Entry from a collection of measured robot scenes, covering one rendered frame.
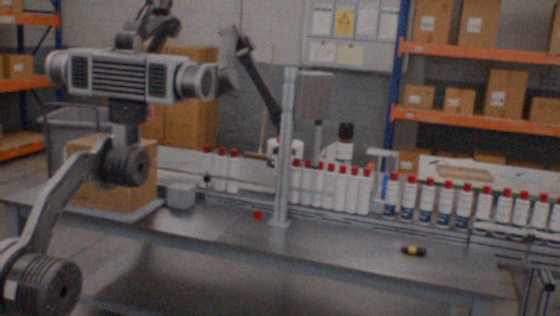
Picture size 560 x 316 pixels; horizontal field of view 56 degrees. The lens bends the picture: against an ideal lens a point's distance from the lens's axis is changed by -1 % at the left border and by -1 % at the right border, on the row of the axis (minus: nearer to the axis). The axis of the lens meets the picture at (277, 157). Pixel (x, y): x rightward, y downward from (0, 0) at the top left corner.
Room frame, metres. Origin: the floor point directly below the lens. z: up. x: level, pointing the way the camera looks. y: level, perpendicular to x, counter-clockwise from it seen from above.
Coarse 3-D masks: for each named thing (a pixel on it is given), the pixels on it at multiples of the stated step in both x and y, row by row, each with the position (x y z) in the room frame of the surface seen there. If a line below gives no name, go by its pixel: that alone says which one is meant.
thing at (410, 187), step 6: (408, 180) 2.15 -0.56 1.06; (414, 180) 2.14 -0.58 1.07; (408, 186) 2.13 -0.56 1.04; (414, 186) 2.13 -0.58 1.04; (408, 192) 2.13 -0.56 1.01; (414, 192) 2.13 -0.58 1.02; (408, 198) 2.13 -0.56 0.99; (414, 198) 2.14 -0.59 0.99; (402, 204) 2.15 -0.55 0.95; (408, 204) 2.13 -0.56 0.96; (402, 210) 2.14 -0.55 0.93; (408, 210) 2.13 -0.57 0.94; (402, 216) 2.14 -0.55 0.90; (408, 216) 2.13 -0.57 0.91; (408, 222) 2.13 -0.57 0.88
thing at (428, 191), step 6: (426, 180) 2.13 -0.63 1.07; (432, 180) 2.12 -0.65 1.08; (426, 186) 2.12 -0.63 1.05; (432, 186) 2.12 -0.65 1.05; (426, 192) 2.11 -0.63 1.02; (432, 192) 2.11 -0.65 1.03; (426, 198) 2.11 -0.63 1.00; (432, 198) 2.11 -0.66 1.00; (420, 204) 2.13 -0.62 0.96; (426, 204) 2.11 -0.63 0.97; (432, 204) 2.12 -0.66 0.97; (420, 210) 2.13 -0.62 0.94; (426, 210) 2.11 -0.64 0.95; (420, 216) 2.12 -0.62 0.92; (426, 216) 2.11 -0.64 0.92; (420, 222) 2.12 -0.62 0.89; (426, 222) 2.11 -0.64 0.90
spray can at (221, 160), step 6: (222, 150) 2.37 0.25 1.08; (222, 156) 2.38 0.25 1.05; (216, 162) 2.38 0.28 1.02; (222, 162) 2.37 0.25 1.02; (216, 168) 2.37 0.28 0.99; (222, 168) 2.37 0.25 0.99; (216, 174) 2.37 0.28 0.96; (222, 174) 2.37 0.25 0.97; (216, 180) 2.37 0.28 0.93; (222, 180) 2.37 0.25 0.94; (216, 186) 2.37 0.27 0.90; (222, 186) 2.37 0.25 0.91
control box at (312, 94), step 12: (300, 72) 2.16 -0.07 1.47; (312, 72) 2.21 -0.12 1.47; (300, 84) 2.11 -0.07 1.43; (312, 84) 2.14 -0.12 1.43; (324, 84) 2.18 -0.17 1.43; (300, 96) 2.11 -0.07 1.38; (312, 96) 2.15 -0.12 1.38; (324, 96) 2.19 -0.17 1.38; (300, 108) 2.11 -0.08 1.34; (312, 108) 2.15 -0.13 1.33; (324, 108) 2.19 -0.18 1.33; (300, 120) 2.11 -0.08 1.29
